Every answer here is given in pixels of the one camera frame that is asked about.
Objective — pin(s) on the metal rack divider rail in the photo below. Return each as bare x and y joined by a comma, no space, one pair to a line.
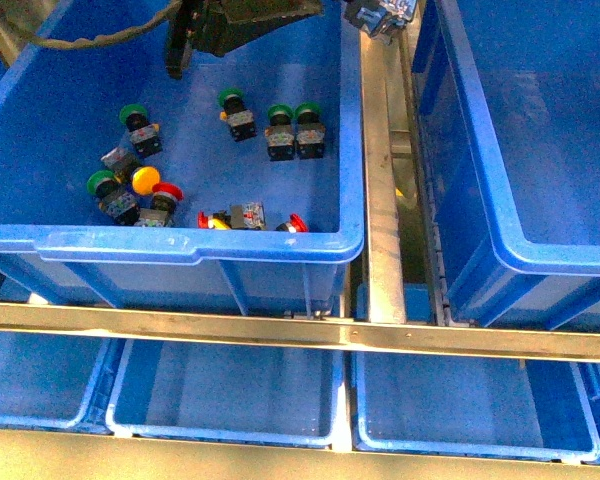
399,246

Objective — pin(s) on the blue target bin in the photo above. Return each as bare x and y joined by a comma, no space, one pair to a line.
508,103

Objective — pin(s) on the green button pair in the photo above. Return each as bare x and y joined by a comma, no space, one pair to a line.
310,135
280,134

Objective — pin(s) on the green button pair right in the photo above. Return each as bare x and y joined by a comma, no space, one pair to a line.
310,135

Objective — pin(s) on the red button beside yellow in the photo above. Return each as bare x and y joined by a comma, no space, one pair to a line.
164,202

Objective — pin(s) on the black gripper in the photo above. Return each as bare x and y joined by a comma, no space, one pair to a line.
220,27

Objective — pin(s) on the red button front right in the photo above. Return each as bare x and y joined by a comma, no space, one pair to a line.
294,224

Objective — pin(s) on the green button far left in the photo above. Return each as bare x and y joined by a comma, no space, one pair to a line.
143,134

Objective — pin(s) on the blue source bin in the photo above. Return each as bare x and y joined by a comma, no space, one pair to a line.
59,114

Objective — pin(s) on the red button front left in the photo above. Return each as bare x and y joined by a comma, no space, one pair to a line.
245,216

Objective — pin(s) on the green button lower left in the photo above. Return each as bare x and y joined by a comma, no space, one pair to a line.
114,200

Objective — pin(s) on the yellow push button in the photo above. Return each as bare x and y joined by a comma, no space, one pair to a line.
218,224
130,171

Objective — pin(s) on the lower blue bin middle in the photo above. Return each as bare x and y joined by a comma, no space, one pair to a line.
226,393

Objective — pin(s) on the red mushroom push button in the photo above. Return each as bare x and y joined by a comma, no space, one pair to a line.
381,20

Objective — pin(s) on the metal front shelf rail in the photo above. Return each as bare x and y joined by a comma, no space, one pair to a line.
338,334

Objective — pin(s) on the green button pair left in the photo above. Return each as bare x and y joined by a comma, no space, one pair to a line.
280,134

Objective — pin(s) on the lower blue bin right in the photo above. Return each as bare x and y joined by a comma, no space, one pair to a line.
475,407

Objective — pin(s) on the lower blue bin left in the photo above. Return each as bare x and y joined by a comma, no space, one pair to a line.
55,382

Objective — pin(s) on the green button near centre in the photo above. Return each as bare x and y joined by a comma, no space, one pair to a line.
239,119

